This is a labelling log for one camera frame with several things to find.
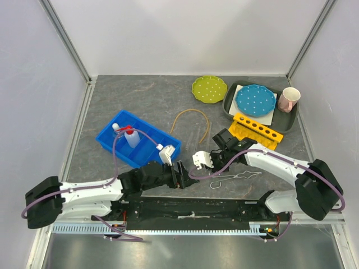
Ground metal crucible tongs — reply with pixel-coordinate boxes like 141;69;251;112
209;170;262;189

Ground yellow test tube rack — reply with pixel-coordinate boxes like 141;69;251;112
228;113;283;150

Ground blue dotted plate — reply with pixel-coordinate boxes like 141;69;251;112
234;84;277;117

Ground pink mug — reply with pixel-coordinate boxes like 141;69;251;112
278;87;301;113

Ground squeeze bottle red cap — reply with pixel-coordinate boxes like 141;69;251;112
123;126;140;149

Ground cable duct rail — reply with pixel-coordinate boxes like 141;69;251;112
52;222;268;236

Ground green dotted plate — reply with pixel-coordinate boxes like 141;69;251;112
191;76;228;104

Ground tan rubber tube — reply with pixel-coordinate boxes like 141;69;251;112
169;108;210;144

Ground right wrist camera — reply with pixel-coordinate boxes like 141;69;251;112
192;151;214;170

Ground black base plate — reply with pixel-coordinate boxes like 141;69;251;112
102;192;289;231

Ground dark green tray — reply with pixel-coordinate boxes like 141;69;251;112
222;80;298;134

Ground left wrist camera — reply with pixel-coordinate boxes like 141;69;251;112
156;143;175;166

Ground blue plastic compartment bin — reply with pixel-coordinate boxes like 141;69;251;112
96;110;181;168

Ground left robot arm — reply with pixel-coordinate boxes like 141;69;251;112
21;161;197;229

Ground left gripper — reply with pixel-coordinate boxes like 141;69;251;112
142;160;199;191

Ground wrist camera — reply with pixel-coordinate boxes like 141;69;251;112
156;143;175;166
192;151;214;170

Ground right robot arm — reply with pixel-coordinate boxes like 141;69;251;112
210;129;345;221

